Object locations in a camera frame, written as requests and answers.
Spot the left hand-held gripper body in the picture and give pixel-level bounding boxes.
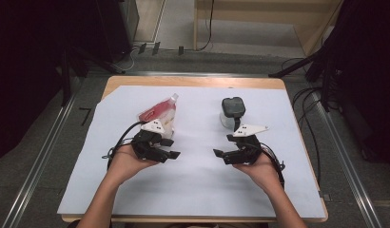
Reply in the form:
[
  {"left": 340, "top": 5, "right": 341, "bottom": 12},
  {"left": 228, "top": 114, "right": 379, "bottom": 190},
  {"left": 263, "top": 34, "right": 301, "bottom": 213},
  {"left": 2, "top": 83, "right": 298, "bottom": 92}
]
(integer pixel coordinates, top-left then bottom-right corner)
[{"left": 130, "top": 118, "right": 167, "bottom": 164}]

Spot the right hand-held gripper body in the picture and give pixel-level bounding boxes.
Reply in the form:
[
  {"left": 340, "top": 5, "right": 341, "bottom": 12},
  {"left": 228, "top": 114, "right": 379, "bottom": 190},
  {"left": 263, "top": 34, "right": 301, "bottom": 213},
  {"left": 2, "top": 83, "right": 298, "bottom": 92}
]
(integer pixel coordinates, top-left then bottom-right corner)
[{"left": 223, "top": 124, "right": 269, "bottom": 165}]

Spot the person's left hand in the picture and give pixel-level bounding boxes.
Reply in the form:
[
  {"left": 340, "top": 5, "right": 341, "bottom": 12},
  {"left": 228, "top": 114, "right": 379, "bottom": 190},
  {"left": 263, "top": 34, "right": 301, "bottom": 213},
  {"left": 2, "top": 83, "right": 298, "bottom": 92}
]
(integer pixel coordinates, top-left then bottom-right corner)
[{"left": 107, "top": 143, "right": 161, "bottom": 188}]

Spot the black stand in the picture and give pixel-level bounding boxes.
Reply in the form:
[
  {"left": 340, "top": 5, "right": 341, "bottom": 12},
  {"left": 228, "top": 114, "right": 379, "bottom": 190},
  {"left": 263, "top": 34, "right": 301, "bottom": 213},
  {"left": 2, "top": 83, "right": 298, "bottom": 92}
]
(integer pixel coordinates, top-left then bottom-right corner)
[
  {"left": 58, "top": 44, "right": 125, "bottom": 107},
  {"left": 268, "top": 41, "right": 343, "bottom": 112}
]

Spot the black cabinet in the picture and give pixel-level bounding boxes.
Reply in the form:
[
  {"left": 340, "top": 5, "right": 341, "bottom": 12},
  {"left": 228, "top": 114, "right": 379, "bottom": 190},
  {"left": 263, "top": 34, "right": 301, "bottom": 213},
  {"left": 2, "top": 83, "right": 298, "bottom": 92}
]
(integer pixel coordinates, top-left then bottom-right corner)
[{"left": 88, "top": 0, "right": 141, "bottom": 65}]

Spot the light wooden panel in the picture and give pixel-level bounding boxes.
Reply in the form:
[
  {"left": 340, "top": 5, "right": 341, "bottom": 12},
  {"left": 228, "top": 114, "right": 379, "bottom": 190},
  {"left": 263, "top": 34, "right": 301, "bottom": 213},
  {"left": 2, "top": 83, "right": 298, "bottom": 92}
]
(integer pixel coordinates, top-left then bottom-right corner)
[{"left": 134, "top": 0, "right": 167, "bottom": 44}]

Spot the light wooden shelf unit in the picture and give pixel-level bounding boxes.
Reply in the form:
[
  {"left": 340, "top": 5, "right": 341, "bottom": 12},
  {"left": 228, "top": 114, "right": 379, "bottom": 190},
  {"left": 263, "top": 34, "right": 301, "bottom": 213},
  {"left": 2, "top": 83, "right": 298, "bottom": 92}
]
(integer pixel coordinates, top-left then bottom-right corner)
[{"left": 192, "top": 0, "right": 343, "bottom": 57}]

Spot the dark curtain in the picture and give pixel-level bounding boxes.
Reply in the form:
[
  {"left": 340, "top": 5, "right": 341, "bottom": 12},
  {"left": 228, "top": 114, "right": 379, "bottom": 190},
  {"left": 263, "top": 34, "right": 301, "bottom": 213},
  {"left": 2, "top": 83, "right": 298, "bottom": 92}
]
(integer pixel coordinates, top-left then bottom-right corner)
[
  {"left": 0, "top": 0, "right": 101, "bottom": 163},
  {"left": 321, "top": 0, "right": 390, "bottom": 169}
]

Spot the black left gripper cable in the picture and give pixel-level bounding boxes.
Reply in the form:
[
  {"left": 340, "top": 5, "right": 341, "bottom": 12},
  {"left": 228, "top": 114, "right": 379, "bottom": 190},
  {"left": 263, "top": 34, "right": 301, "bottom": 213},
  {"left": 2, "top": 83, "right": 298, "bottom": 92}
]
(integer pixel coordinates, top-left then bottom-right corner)
[{"left": 102, "top": 121, "right": 146, "bottom": 170}]

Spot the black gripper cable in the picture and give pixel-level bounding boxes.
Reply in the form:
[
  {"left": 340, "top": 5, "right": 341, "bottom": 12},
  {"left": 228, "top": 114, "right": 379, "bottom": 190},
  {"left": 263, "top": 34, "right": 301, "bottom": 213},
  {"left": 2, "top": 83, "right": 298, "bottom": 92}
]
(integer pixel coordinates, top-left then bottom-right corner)
[
  {"left": 102, "top": 121, "right": 146, "bottom": 170},
  {"left": 261, "top": 142, "right": 286, "bottom": 191}
]

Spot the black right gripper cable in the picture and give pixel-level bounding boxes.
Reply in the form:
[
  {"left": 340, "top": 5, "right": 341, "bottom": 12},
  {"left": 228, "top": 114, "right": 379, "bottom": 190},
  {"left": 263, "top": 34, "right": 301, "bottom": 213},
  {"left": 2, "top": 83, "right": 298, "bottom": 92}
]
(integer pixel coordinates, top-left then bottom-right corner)
[{"left": 261, "top": 142, "right": 286, "bottom": 191}]

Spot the black floor cable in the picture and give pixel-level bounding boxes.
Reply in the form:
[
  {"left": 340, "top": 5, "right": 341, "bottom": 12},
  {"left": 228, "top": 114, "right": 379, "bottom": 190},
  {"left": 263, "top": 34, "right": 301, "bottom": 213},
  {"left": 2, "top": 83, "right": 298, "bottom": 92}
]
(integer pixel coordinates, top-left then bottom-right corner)
[
  {"left": 291, "top": 86, "right": 322, "bottom": 188},
  {"left": 280, "top": 56, "right": 308, "bottom": 72}
]

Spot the grey floor cable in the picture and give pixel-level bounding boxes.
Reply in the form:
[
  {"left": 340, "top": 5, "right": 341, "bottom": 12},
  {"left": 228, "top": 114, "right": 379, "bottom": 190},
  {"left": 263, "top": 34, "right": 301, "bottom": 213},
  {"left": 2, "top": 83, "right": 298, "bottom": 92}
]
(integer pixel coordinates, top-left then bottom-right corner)
[{"left": 115, "top": 46, "right": 144, "bottom": 72}]

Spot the metal floor rail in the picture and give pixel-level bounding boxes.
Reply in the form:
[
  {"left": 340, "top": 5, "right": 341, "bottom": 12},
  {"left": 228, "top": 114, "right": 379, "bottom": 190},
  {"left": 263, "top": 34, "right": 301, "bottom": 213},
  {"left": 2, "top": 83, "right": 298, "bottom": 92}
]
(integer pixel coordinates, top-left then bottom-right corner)
[
  {"left": 311, "top": 90, "right": 383, "bottom": 228},
  {"left": 1, "top": 94, "right": 77, "bottom": 228}
]

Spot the black hanging cable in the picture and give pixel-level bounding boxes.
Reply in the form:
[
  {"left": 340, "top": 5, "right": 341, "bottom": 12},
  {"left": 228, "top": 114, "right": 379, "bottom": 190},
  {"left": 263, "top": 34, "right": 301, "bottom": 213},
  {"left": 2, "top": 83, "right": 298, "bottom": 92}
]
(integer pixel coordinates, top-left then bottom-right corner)
[{"left": 197, "top": 0, "right": 216, "bottom": 52}]

